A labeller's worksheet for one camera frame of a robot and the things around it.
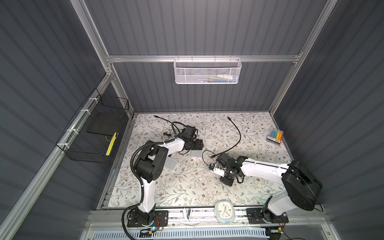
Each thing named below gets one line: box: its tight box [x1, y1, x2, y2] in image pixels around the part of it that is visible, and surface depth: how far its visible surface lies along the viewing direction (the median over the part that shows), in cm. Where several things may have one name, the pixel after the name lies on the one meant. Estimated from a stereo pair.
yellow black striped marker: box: [106, 132, 117, 156], surface depth 71 cm
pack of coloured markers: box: [267, 128, 284, 146], surface depth 107 cm
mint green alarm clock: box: [214, 199, 236, 224], surface depth 75 cm
